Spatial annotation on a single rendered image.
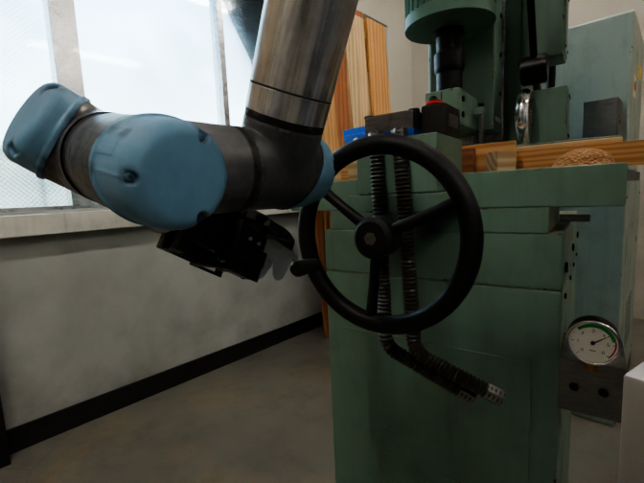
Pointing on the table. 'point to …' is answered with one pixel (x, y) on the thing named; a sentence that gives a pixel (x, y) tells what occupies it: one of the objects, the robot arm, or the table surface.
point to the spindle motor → (486, 11)
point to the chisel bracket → (456, 97)
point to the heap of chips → (584, 157)
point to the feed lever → (535, 65)
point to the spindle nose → (448, 57)
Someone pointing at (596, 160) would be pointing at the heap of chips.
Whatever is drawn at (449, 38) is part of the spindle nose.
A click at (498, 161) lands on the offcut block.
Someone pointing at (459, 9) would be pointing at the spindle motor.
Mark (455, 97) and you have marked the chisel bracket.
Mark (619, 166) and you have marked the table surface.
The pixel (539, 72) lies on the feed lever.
